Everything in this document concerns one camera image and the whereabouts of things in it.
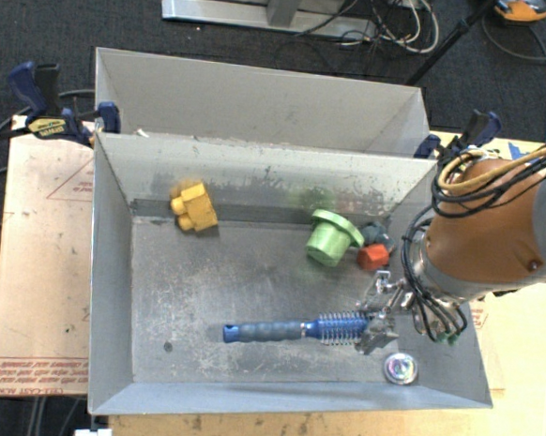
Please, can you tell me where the blue hairbrush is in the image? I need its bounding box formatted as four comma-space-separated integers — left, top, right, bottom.
220, 300, 372, 355

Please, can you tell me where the brown cardboard board red print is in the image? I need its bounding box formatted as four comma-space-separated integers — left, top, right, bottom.
0, 113, 526, 436

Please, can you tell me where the yellow toy block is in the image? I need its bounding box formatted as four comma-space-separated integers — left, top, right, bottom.
166, 179, 224, 236

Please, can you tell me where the grey metal bin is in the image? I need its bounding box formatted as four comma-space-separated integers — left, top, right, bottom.
67, 46, 519, 436

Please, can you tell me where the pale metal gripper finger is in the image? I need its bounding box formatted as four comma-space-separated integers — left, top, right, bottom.
352, 309, 402, 358
369, 268, 400, 313

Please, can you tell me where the dark grey toy piece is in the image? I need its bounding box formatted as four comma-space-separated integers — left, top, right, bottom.
357, 220, 399, 255

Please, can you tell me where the small red block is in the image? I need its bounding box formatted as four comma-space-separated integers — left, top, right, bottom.
356, 241, 392, 273

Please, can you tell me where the green toy cup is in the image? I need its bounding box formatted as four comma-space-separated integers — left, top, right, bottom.
302, 207, 368, 270

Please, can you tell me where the shiny round silver disc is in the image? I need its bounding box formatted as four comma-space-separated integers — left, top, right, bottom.
380, 351, 421, 387

